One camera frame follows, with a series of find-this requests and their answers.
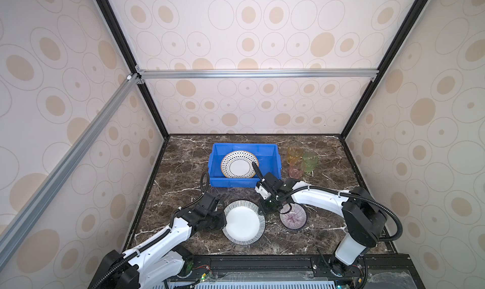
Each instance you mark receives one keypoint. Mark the black striped rim white plate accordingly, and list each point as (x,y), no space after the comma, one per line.
(244,224)

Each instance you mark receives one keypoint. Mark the yellow translucent cup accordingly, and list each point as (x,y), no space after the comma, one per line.
(293,152)

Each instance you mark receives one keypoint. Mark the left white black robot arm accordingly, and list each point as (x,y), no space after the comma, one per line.
(161,256)

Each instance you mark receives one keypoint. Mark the pink translucent cup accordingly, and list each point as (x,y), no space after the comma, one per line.
(295,171)

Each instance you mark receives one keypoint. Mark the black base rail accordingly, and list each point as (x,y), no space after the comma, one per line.
(304,271)

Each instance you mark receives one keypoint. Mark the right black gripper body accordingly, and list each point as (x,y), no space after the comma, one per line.
(268,205)

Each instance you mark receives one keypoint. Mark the dotted yellow rim plate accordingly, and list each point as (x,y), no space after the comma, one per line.
(239,165)

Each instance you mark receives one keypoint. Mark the green translucent cup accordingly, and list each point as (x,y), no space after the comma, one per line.
(310,161)

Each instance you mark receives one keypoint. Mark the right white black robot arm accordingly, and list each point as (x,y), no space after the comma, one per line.
(368,222)

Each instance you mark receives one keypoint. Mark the blue plastic bin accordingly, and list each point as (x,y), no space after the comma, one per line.
(268,157)

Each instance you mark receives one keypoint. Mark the horizontal aluminium back rail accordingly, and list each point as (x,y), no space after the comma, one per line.
(251,74)

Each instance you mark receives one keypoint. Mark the left diagonal aluminium rail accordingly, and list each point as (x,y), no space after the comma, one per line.
(26,219)

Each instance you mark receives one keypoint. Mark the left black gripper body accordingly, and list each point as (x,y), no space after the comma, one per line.
(214,222)

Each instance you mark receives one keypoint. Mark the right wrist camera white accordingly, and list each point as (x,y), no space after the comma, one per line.
(261,190)

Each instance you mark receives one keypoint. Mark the purple striped small bowl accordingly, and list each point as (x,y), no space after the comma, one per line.
(293,216)

